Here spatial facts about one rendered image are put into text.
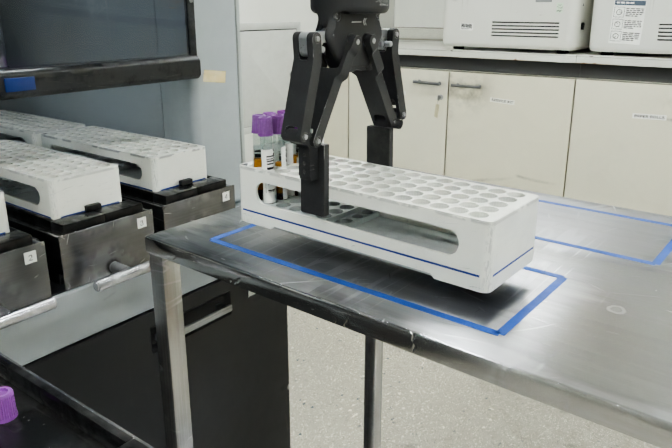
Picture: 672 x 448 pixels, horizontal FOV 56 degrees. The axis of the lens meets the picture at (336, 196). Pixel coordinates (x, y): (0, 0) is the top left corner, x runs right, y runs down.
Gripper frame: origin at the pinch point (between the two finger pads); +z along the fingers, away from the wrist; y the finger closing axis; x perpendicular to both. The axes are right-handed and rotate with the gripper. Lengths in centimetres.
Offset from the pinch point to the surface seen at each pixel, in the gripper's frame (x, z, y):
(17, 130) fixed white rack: 72, 3, 0
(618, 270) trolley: -23.9, 7.6, 12.2
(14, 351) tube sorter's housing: 30.8, 20.7, -22.7
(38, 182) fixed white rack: 37.4, 3.6, -14.3
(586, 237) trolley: -18.3, 7.7, 19.6
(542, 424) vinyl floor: 11, 90, 98
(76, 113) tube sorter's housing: 75, 2, 12
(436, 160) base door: 98, 47, 186
